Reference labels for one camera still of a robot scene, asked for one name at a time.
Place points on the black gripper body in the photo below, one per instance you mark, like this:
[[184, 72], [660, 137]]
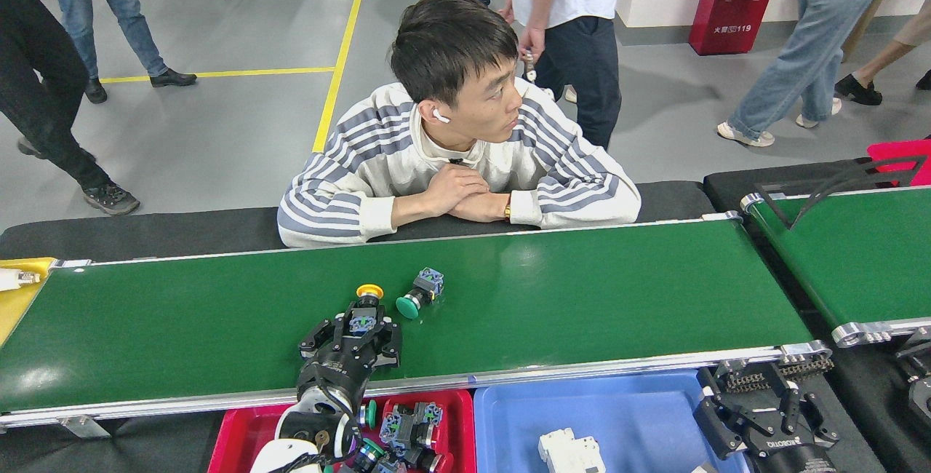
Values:
[[338, 371], [793, 458]]

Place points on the white light bulb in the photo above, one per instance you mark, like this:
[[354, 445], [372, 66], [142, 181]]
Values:
[[7, 280]]

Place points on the blue plastic tray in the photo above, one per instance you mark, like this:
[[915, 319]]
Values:
[[618, 415]]

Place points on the standing person's hand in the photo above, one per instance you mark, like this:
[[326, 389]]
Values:
[[532, 42]]

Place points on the red plastic tray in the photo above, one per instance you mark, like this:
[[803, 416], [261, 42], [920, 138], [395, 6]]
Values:
[[244, 436]]

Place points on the red fire extinguisher box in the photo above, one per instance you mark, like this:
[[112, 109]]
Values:
[[734, 7]]

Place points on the long green conveyor belt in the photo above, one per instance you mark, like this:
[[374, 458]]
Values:
[[582, 291]]

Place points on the seated person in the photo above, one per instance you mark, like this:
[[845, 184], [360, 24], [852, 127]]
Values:
[[364, 160]]

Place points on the yellow tray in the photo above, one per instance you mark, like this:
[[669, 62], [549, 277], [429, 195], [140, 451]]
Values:
[[14, 305]]

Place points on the white circuit breaker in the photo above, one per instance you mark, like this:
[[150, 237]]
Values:
[[571, 452]]

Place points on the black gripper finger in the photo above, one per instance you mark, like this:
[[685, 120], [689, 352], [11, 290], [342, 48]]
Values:
[[814, 429], [385, 348], [324, 338], [724, 433]]

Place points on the black conveyor motor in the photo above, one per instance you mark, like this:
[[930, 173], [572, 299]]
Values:
[[920, 386]]

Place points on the black table cover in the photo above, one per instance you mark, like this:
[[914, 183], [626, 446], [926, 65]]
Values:
[[727, 182], [145, 229]]

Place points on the seated person's right hand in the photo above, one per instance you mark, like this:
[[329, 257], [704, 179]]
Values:
[[454, 185]]

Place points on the red cap push button switch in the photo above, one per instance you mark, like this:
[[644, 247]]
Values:
[[438, 463]]

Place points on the short green conveyor belt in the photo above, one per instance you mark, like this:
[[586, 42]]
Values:
[[858, 262]]

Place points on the red plastic bin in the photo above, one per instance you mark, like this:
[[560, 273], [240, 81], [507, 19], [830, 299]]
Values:
[[902, 149]]

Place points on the seated person's left hand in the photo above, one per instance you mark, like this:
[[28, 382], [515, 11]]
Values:
[[484, 209]]

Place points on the white earbud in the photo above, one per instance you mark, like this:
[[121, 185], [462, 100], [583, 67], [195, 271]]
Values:
[[441, 117]]

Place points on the yellow cap push button switch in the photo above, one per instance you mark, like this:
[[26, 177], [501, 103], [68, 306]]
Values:
[[369, 291]]

